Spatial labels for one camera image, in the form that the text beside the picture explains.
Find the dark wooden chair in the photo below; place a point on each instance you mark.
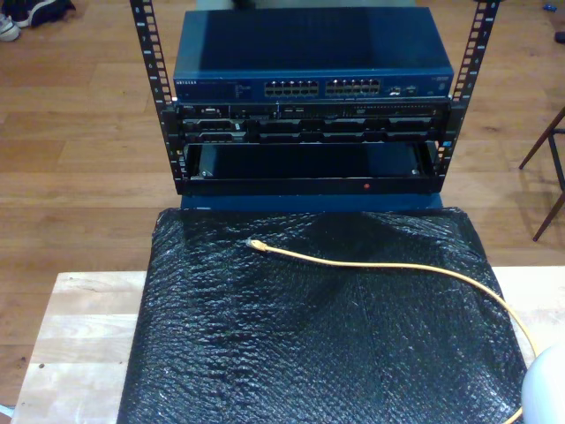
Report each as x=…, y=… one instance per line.
x=539, y=142

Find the blue network switch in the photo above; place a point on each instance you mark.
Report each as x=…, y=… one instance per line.
x=309, y=44

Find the blue rack base plate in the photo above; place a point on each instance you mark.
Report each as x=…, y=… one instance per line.
x=265, y=201

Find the black bubble wrap mat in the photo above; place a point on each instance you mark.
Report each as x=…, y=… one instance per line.
x=265, y=353

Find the dark sneaker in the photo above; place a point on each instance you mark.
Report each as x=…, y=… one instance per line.
x=44, y=11

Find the white sneaker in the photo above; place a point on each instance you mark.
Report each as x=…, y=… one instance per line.
x=8, y=28

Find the black rack server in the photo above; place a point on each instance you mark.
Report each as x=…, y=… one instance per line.
x=309, y=115

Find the small blue floor object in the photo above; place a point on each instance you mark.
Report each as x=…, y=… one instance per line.
x=550, y=7

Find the black rack frame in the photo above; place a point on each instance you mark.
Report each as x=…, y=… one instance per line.
x=145, y=44

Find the black rack drawer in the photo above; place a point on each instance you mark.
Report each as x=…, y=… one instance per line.
x=309, y=185

